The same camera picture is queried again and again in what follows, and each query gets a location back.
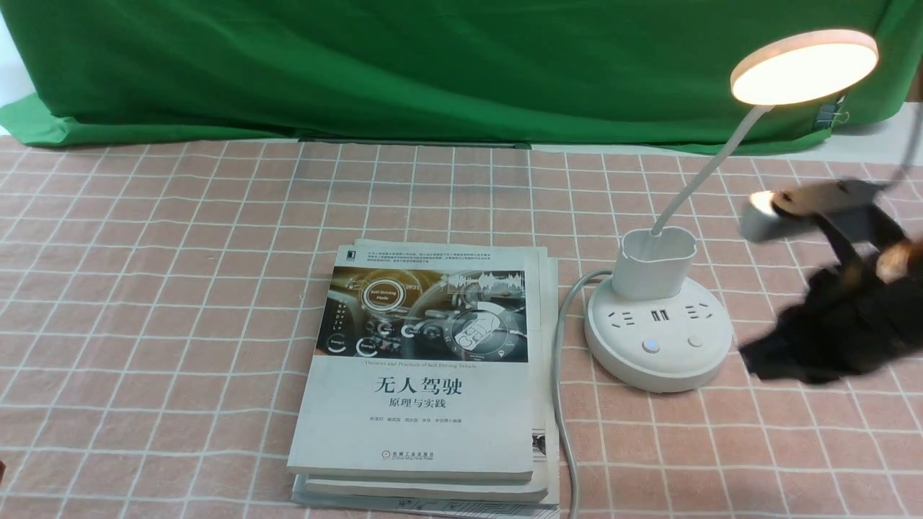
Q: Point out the camera strapped on hand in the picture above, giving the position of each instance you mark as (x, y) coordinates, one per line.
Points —
(845, 211)

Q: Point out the green backdrop cloth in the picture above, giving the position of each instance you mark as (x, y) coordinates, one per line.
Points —
(552, 72)

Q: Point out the metal binder clip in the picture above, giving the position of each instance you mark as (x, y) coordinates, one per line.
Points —
(830, 115)

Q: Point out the top white self-driving book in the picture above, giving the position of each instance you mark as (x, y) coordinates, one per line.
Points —
(425, 389)

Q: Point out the pink checkered tablecloth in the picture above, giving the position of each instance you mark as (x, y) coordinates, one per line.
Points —
(159, 305)

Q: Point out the middle white book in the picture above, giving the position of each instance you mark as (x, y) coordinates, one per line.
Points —
(542, 461)

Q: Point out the white desk lamp with socket base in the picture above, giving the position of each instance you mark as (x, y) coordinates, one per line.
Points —
(647, 323)

